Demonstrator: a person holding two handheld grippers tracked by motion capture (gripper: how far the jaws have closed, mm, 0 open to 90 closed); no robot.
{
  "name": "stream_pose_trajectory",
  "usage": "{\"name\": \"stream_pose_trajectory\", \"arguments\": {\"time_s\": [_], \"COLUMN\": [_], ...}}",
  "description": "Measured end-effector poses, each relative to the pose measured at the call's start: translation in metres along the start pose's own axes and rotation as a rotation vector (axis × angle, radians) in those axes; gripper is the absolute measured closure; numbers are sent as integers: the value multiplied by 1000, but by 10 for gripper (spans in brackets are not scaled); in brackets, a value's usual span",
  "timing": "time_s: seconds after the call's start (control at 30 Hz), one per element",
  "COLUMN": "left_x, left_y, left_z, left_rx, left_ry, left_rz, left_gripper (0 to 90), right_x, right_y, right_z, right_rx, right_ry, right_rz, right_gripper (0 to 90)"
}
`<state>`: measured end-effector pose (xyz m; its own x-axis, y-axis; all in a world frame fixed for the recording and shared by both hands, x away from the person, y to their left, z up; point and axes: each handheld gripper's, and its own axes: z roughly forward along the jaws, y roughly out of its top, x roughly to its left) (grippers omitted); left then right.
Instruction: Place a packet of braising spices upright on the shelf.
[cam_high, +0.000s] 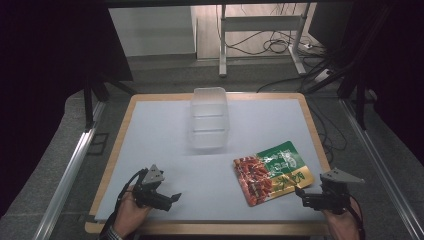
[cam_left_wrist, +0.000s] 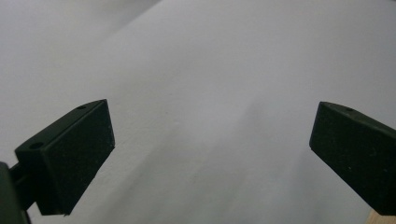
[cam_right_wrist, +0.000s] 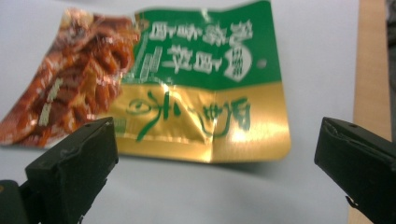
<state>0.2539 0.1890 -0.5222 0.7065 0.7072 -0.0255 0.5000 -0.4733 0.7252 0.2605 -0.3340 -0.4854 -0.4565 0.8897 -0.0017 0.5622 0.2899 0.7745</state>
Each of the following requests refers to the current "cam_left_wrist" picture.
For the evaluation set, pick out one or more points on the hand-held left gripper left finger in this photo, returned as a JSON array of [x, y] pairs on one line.
[[67, 155]]

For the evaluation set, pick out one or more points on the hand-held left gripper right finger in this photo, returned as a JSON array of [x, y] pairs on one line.
[[358, 149]]

